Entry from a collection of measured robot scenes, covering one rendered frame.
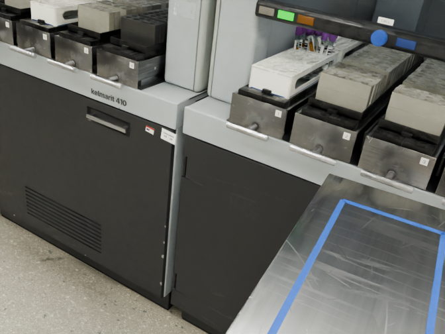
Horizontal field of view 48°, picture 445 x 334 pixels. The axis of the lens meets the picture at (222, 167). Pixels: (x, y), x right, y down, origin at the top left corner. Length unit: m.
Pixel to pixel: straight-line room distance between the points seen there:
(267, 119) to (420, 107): 0.31
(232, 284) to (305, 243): 0.73
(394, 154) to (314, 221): 0.37
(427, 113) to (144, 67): 0.67
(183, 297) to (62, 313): 0.40
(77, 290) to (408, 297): 1.30
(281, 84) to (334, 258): 0.55
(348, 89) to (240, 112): 0.24
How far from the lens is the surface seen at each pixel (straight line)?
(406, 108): 1.05
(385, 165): 1.02
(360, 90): 1.07
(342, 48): 1.39
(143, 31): 1.32
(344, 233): 0.67
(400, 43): 1.02
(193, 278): 1.42
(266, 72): 1.10
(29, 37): 1.52
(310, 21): 1.06
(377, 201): 0.76
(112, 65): 1.31
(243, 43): 1.17
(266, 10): 1.10
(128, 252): 1.54
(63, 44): 1.42
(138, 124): 1.30
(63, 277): 1.79
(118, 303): 1.69
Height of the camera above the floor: 1.19
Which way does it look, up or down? 29 degrees down
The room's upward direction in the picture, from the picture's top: 7 degrees clockwise
